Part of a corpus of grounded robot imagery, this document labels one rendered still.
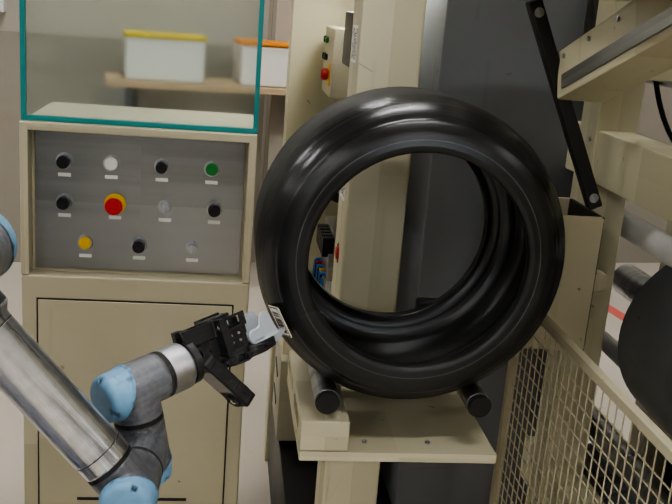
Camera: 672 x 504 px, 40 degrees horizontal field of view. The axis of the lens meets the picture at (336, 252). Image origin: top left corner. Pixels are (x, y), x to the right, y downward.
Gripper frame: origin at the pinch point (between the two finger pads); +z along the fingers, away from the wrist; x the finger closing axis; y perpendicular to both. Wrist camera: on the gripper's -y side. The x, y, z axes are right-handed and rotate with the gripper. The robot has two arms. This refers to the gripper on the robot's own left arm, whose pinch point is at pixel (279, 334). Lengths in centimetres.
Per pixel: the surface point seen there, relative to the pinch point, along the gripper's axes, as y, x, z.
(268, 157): 29, 281, 252
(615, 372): -111, 106, 274
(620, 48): 32, -48, 49
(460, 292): -7.1, -3.1, 46.4
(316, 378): -11.6, 4.6, 9.3
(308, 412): -16.7, 4.5, 5.3
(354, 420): -23.9, 7.7, 18.4
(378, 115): 31.9, -19.3, 17.6
